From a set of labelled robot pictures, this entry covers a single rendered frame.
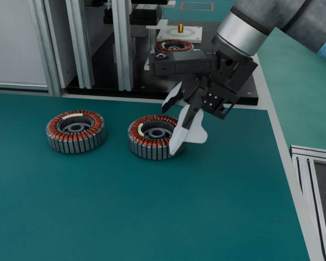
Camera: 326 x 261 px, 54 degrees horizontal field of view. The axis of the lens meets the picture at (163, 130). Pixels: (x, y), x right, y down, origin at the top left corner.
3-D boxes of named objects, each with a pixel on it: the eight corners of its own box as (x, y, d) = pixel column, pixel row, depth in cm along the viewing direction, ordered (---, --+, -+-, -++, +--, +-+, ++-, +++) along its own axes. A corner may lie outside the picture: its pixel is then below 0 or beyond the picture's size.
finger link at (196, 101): (193, 130, 52) (211, 81, 53) (185, 127, 52) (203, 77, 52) (181, 129, 57) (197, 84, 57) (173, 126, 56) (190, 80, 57)
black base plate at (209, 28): (238, 27, 128) (239, 22, 127) (257, 105, 76) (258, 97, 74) (124, 23, 133) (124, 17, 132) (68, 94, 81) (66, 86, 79)
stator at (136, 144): (180, 126, 68) (181, 111, 66) (190, 159, 59) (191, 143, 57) (128, 129, 67) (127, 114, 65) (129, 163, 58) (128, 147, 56)
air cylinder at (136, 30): (149, 31, 117) (148, 15, 114) (145, 37, 111) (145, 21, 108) (135, 30, 118) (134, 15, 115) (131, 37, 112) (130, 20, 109)
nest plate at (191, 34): (202, 30, 118) (202, 26, 118) (201, 43, 106) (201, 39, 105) (162, 28, 120) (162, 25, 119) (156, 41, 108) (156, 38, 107)
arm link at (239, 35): (237, 17, 47) (223, 4, 53) (219, 44, 49) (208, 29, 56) (275, 41, 49) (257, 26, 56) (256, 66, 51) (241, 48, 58)
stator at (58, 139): (112, 146, 62) (110, 131, 60) (53, 161, 58) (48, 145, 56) (99, 118, 70) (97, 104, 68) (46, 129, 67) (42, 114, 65)
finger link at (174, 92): (181, 121, 69) (205, 105, 61) (157, 110, 67) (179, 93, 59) (183, 109, 70) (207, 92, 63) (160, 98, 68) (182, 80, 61)
